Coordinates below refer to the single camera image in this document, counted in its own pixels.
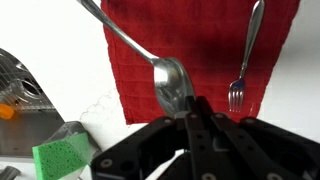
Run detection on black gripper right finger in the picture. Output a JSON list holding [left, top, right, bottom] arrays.
[[189, 95, 320, 180]]

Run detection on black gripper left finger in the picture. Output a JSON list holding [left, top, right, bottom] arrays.
[[90, 95, 201, 180]]

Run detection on silver spoon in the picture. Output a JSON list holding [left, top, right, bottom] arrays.
[[77, 0, 197, 118]]

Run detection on red towel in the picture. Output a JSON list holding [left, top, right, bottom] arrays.
[[100, 0, 302, 125]]

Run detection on clear sponge holder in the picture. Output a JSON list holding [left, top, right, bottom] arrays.
[[43, 120, 103, 180]]

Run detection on green sponge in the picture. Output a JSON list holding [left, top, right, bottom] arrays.
[[31, 132, 90, 180]]

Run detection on stainless steel sink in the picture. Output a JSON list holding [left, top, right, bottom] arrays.
[[0, 47, 66, 158]]

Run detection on silver fork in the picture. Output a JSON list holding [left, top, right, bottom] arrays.
[[227, 0, 266, 113]]

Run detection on grey metal faucet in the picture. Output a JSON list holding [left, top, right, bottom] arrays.
[[0, 165, 22, 180]]

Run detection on small orange object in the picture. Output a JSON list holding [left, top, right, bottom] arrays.
[[0, 103, 16, 120]]

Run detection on metal sink grid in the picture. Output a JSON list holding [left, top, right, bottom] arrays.
[[0, 56, 56, 113]]

